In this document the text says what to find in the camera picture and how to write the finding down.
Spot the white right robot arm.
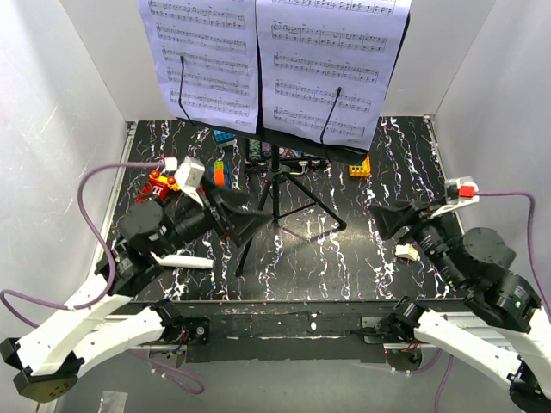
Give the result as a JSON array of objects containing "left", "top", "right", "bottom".
[{"left": 367, "top": 201, "right": 550, "bottom": 412}]

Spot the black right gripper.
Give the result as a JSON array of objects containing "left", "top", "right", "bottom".
[{"left": 366, "top": 194, "right": 463, "bottom": 288}]

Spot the light blue toy block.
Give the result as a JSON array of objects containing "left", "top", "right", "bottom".
[{"left": 213, "top": 130, "right": 237, "bottom": 148}]

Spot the blue orange toy block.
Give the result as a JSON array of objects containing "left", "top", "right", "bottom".
[{"left": 211, "top": 160, "right": 231, "bottom": 188}]

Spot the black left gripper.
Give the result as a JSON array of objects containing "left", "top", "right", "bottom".
[{"left": 155, "top": 174, "right": 275, "bottom": 257}]

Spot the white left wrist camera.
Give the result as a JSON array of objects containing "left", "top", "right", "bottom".
[{"left": 164, "top": 156, "right": 205, "bottom": 207}]

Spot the yellow toy block tray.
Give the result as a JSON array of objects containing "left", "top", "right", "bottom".
[{"left": 349, "top": 155, "right": 371, "bottom": 177}]

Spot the small beige wood scrap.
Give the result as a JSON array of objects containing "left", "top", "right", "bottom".
[{"left": 395, "top": 243, "right": 420, "bottom": 262}]

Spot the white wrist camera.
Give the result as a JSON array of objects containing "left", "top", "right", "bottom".
[
  {"left": 430, "top": 176, "right": 480, "bottom": 219},
  {"left": 164, "top": 156, "right": 205, "bottom": 207}
]

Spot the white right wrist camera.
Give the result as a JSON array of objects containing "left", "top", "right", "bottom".
[{"left": 430, "top": 176, "right": 480, "bottom": 219}]

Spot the black music stand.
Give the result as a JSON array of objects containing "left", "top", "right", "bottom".
[{"left": 176, "top": 0, "right": 412, "bottom": 279}]

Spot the black poker chip case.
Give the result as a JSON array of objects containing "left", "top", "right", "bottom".
[{"left": 244, "top": 136, "right": 332, "bottom": 173}]

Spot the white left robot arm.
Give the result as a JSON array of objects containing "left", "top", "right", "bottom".
[{"left": 1, "top": 182, "right": 271, "bottom": 404}]

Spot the sheet music page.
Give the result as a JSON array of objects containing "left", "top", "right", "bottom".
[
  {"left": 138, "top": 0, "right": 259, "bottom": 133},
  {"left": 256, "top": 1, "right": 412, "bottom": 150}
]

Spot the red toy bus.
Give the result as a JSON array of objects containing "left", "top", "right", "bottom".
[{"left": 135, "top": 170, "right": 180, "bottom": 202}]

